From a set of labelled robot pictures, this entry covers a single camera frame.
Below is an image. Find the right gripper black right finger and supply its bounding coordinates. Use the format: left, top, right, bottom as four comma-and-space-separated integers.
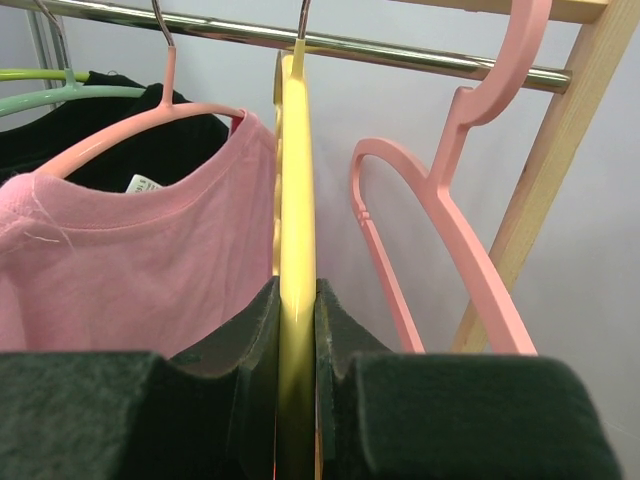
315, 279, 622, 479

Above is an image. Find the pink t shirt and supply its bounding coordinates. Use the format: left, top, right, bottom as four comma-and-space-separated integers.
1, 112, 276, 357

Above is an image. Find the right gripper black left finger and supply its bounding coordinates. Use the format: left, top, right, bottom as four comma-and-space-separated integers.
1, 279, 280, 479

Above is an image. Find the yellow hanger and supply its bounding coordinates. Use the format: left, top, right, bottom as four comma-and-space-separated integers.
272, 0, 319, 480

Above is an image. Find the pink plastic hanger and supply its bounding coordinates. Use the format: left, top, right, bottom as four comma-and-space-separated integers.
350, 1, 552, 355

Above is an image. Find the mint green hanger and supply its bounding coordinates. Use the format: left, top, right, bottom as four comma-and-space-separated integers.
1, 0, 144, 117

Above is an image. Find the pink hanger with metal hook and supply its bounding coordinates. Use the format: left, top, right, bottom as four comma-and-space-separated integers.
34, 0, 249, 179

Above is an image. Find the wooden clothes rack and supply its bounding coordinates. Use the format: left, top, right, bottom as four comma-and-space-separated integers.
60, 1, 639, 364

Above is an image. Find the black t shirt with print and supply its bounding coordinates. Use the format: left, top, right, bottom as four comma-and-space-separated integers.
0, 69, 231, 194

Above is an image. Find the lime green hanger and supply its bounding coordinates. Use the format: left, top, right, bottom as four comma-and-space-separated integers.
0, 69, 66, 82

